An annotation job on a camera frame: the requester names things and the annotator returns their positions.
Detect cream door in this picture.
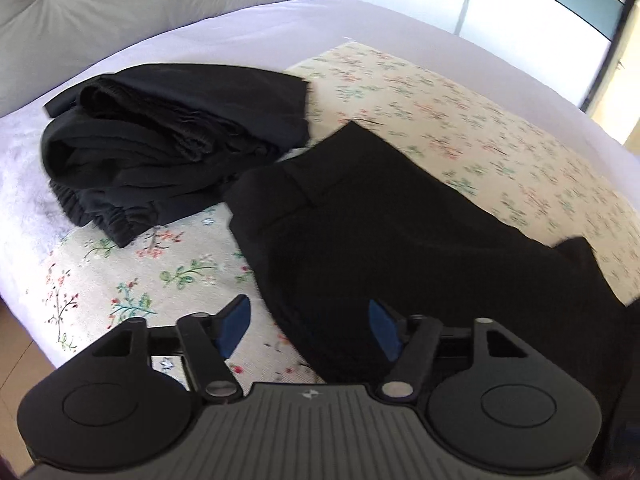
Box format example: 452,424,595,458
585,35,640,147

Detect person's dark clothing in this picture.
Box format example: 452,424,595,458
597,300,640,480

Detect floral printed blanket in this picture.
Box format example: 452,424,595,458
42,41,636,392

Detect lilac bed sheet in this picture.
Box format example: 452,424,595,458
0,0,640,311

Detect white sliding wardrobe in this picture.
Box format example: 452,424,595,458
350,0,632,111

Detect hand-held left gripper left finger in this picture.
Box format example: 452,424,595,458
92,294,251,404

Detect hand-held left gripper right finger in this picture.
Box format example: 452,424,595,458
369,299,532,401

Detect grey padded headboard cushion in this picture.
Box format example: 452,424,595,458
0,0,359,117

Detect black pants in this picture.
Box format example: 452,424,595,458
222,121,640,386

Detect pile of folded black clothes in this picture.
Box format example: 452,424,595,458
42,63,312,249

